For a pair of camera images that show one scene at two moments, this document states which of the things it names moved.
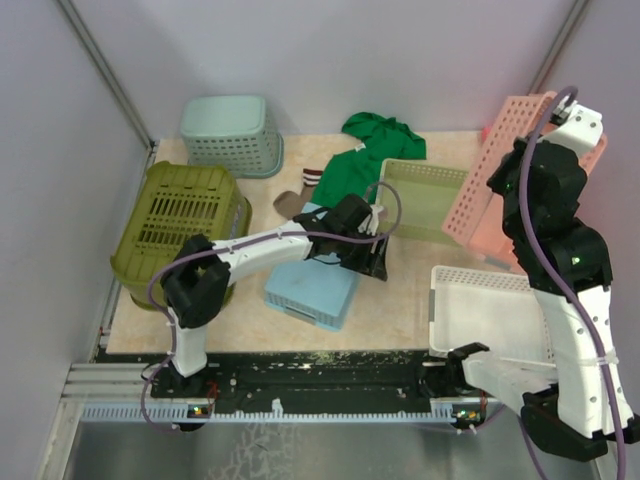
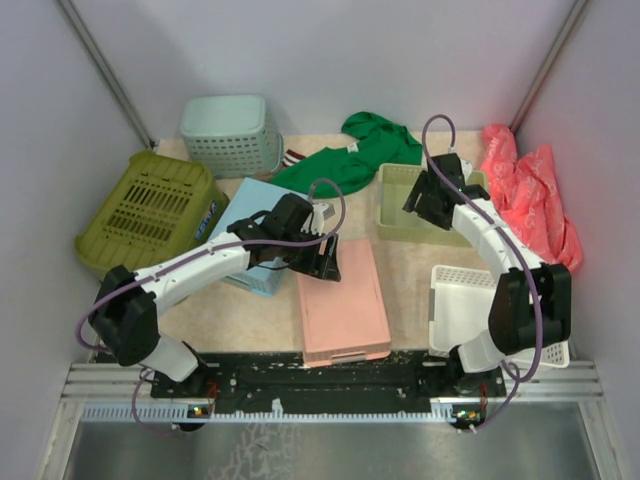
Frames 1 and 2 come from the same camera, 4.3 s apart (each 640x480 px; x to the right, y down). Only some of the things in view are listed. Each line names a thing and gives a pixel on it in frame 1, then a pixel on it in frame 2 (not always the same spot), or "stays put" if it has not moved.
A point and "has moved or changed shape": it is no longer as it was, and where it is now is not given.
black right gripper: (496, 178) → (416, 200)
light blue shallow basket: (319, 291) → (254, 196)
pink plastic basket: (477, 223) → (344, 320)
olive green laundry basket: (176, 208) has moved or changed shape
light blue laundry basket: (236, 133) stays put
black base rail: (365, 378) stays put
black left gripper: (370, 263) → (324, 266)
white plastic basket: (500, 311) stays put
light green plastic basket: (415, 200) stays put
